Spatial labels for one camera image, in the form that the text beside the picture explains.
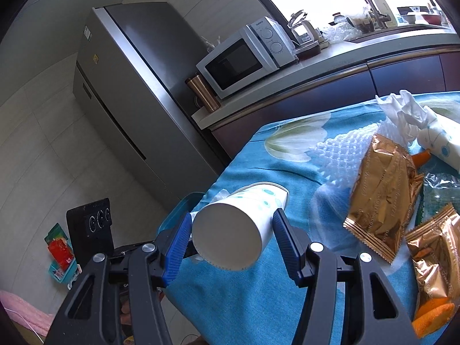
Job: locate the blue trash bin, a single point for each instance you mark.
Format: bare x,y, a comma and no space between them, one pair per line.
176,212

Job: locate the pink fuzzy cloth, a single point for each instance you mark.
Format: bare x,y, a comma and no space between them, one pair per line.
21,312

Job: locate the glass kettle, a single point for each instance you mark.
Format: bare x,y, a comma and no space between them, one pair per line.
305,28

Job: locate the gold snack wrapper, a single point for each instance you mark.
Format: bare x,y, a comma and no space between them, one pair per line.
384,190
435,258

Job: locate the grey refrigerator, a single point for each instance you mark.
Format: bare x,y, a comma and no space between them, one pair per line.
118,97

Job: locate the crushed dotted paper cup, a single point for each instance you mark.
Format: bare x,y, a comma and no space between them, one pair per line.
442,140

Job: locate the green packet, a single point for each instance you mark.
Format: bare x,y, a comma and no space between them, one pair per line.
54,233

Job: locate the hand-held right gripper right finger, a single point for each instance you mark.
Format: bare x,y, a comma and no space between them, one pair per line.
286,249

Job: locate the white kitchen countertop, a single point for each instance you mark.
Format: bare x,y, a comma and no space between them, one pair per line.
323,57

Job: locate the large orange peel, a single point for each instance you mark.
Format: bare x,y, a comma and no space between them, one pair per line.
431,318

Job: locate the white foam fruit net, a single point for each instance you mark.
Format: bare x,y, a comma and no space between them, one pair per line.
337,158

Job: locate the copper tumbler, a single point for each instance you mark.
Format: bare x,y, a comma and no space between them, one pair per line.
205,93

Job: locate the dark purple base cabinets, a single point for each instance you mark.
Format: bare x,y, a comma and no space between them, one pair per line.
395,75

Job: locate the red snack packet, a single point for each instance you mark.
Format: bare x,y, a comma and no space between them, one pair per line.
61,255

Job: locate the red bowl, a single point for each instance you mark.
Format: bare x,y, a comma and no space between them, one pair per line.
432,18

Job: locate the white soap bottle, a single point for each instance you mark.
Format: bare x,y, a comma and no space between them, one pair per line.
386,10

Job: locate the teal box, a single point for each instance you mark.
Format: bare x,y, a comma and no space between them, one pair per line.
66,276

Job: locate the clear plastic bag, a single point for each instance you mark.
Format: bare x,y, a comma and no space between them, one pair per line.
337,32

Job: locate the white microwave oven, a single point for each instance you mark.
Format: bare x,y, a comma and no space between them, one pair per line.
230,61

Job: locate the white dotted paper cup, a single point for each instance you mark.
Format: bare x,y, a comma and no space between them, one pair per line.
230,233

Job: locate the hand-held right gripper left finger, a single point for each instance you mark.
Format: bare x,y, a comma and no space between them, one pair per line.
176,249

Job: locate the white tissue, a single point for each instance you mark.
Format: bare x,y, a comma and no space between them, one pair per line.
406,111

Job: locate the clear plastic wrapper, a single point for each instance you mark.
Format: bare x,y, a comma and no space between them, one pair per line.
442,190

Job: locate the blue floral tablecloth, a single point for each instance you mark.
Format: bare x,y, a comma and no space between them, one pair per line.
251,294

